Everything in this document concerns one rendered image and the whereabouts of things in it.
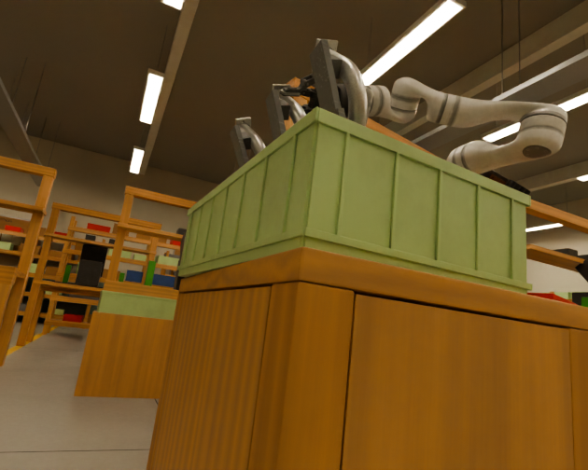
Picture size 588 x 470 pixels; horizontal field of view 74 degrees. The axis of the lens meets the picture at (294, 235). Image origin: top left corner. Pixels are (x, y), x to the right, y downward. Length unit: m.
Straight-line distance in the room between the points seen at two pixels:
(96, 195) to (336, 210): 11.43
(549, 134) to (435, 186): 0.49
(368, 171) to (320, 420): 0.29
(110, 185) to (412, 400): 11.58
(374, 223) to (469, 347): 0.19
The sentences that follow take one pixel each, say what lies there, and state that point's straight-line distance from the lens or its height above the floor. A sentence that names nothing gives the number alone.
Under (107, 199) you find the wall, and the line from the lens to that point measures 11.78.
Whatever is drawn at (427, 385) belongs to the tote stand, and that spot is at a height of 0.66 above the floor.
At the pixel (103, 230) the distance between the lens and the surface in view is 8.52.
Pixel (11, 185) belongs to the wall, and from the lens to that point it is 12.03.
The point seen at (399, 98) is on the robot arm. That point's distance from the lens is 1.01.
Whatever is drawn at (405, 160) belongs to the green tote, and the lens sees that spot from 0.55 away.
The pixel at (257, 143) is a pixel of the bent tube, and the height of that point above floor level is 1.11.
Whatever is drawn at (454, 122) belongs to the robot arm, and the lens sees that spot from 1.02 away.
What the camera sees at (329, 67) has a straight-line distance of 0.67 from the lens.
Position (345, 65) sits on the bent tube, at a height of 1.12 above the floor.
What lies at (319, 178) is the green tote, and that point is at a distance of 0.45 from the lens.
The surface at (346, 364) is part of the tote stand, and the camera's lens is 0.42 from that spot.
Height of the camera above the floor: 0.71
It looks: 13 degrees up
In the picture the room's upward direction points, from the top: 7 degrees clockwise
